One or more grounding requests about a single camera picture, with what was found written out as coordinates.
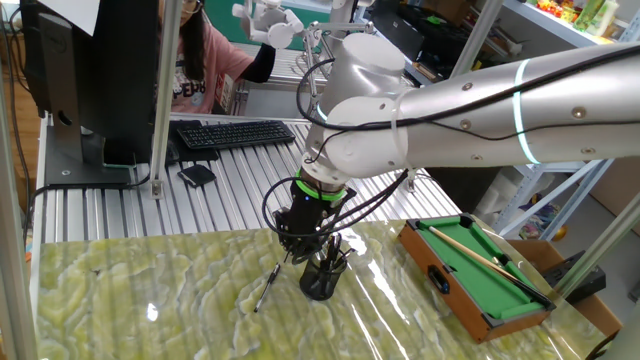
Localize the clear gel pen black grip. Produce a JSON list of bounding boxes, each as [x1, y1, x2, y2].
[[252, 262, 282, 314]]

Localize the green marble pattern mat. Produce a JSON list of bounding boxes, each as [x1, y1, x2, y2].
[[33, 218, 614, 360]]

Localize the pale drink bottle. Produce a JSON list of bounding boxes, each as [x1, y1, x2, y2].
[[587, 0, 621, 37]]

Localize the person in pink shirt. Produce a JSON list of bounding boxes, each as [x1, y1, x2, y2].
[[158, 0, 256, 115]]

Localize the black plastic stand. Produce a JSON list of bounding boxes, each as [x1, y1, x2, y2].
[[542, 249, 607, 305]]

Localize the white metal shelf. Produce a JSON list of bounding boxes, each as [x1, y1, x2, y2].
[[449, 0, 640, 241]]

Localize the mini pool table toy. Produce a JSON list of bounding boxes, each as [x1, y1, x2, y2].
[[397, 213, 557, 344]]

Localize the black keyboard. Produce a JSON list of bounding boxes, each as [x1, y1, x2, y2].
[[176, 119, 297, 151]]

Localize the white teleoperation handle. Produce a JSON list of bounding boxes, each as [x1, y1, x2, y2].
[[232, 0, 305, 50]]

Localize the black wallet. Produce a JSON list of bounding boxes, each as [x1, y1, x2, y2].
[[177, 163, 218, 189]]

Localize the colourful toy pile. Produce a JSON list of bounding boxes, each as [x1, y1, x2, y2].
[[519, 194, 569, 242]]

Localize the aluminium frame post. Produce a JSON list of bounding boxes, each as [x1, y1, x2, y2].
[[148, 0, 184, 200], [0, 74, 39, 360], [448, 0, 505, 80], [552, 192, 640, 301]]

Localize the black mesh pen holder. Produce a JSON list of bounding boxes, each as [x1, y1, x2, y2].
[[298, 247, 350, 302]]

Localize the black mouse pad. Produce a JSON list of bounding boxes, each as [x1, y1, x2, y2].
[[167, 119, 221, 164]]

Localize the silver articulated stand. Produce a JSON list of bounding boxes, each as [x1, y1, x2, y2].
[[298, 19, 376, 117]]

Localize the black clip pen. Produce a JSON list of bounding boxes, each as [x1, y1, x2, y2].
[[325, 232, 344, 274]]

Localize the black monitor cable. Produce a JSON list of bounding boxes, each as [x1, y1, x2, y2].
[[22, 172, 152, 242]]

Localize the black sleeved forearm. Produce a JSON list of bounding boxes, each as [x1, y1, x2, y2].
[[238, 42, 278, 85]]

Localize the wooden cue stick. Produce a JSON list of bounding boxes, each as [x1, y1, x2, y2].
[[427, 225, 554, 306]]

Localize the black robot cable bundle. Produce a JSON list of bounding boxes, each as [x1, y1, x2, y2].
[[260, 43, 640, 241]]

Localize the red yellow snack packs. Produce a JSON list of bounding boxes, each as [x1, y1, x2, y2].
[[537, 0, 576, 24]]

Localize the brown cardboard box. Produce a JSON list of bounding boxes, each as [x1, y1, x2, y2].
[[507, 238, 625, 339]]

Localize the white red carton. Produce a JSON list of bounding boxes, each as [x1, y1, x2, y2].
[[214, 73, 237, 114]]

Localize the white paper note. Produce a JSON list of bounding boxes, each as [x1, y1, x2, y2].
[[34, 0, 101, 37]]

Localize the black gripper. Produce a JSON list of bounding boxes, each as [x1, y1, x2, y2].
[[271, 181, 346, 265]]

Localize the black storage case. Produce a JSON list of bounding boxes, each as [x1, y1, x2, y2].
[[368, 8, 427, 54]]

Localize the black computer monitor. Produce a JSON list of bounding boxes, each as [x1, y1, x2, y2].
[[18, 0, 161, 189]]

